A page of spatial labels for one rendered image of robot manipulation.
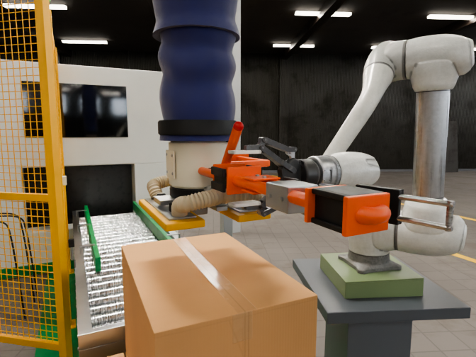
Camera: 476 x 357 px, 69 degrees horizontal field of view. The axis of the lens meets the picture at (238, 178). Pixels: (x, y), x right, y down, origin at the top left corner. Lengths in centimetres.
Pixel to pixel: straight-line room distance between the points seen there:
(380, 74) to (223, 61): 55
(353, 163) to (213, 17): 50
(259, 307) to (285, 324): 9
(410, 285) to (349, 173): 66
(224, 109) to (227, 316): 51
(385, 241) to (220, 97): 83
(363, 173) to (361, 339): 77
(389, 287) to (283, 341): 61
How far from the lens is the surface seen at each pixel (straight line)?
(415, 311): 138
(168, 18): 97
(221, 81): 95
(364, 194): 47
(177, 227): 84
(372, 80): 124
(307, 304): 91
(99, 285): 205
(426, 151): 134
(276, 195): 58
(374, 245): 142
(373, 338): 152
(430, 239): 138
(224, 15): 98
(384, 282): 140
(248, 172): 75
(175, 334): 78
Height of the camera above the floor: 134
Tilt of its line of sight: 7 degrees down
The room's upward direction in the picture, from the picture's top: straight up
